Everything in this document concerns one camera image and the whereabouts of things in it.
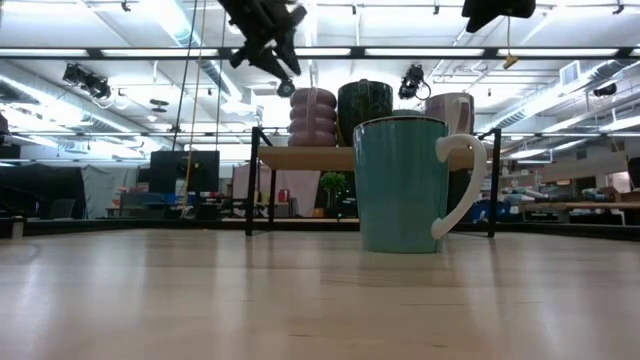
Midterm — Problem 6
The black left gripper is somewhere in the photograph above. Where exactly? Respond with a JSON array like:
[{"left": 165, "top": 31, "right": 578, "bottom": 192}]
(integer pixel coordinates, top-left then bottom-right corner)
[{"left": 217, "top": 0, "right": 308, "bottom": 82}]

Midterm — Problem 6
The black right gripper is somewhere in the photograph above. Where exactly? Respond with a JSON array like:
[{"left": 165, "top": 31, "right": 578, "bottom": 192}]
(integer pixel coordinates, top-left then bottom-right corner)
[{"left": 460, "top": 0, "right": 537, "bottom": 34}]

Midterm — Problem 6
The ribbed lilac mug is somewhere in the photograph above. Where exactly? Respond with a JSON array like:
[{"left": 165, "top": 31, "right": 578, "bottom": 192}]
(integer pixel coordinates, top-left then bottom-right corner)
[{"left": 287, "top": 87, "right": 339, "bottom": 148}]

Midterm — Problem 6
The dark green speckled mug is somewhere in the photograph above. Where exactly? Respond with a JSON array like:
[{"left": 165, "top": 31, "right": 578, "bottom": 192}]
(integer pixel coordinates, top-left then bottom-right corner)
[{"left": 337, "top": 78, "right": 395, "bottom": 148}]

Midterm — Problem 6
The lilac mug white handle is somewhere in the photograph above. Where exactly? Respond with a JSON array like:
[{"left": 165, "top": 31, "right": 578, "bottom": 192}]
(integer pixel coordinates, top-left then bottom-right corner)
[{"left": 423, "top": 92, "right": 476, "bottom": 136}]

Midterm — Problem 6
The yellow hanging hook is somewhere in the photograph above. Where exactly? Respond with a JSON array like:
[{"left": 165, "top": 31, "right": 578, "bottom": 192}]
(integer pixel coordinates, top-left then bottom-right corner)
[{"left": 502, "top": 14, "right": 520, "bottom": 70}]

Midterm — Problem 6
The black ceiling spotlight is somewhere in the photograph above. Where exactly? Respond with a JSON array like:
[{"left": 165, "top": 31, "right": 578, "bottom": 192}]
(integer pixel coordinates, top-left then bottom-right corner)
[
  {"left": 397, "top": 63, "right": 432, "bottom": 101},
  {"left": 61, "top": 62, "right": 114, "bottom": 101}
]

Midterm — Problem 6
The white partition sheet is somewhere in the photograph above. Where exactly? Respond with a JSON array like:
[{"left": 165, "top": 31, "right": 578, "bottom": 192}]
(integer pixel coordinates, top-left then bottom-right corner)
[{"left": 232, "top": 163, "right": 322, "bottom": 219}]

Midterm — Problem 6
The potted green plant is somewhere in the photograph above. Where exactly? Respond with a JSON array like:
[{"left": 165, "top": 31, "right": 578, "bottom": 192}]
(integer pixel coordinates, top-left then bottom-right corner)
[{"left": 319, "top": 171, "right": 350, "bottom": 217}]

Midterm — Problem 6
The black panel screen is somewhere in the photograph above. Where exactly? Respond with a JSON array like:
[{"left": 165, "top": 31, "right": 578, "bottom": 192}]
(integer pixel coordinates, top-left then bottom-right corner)
[{"left": 148, "top": 149, "right": 221, "bottom": 194}]

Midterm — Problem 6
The wooden workbench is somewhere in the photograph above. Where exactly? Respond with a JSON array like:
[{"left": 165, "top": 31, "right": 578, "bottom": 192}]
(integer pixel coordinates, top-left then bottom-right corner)
[{"left": 519, "top": 184, "right": 640, "bottom": 226}]

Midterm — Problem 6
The grey fabric sheet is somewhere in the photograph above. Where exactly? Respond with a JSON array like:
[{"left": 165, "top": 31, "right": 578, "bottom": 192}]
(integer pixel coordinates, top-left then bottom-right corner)
[{"left": 81, "top": 164, "right": 140, "bottom": 219}]

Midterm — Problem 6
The black curtain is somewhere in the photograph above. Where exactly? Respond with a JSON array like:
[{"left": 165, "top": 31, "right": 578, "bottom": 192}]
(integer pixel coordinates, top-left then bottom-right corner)
[{"left": 0, "top": 163, "right": 87, "bottom": 220}]

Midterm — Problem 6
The black rig frame beam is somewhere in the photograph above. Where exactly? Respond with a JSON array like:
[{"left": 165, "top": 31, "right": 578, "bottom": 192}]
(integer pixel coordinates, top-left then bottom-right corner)
[{"left": 0, "top": 46, "right": 640, "bottom": 61}]

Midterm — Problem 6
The wooden riser shelf black frame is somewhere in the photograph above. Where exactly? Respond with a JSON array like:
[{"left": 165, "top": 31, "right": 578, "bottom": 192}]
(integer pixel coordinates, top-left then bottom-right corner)
[{"left": 244, "top": 126, "right": 503, "bottom": 239}]

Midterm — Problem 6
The turquoise mug white handle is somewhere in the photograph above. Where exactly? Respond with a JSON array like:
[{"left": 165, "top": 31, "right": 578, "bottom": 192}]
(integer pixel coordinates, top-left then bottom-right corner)
[{"left": 353, "top": 115, "right": 489, "bottom": 255}]

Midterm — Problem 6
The black table edge rail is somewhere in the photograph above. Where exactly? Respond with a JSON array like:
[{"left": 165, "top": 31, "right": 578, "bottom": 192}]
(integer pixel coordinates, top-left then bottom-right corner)
[{"left": 0, "top": 216, "right": 640, "bottom": 241}]

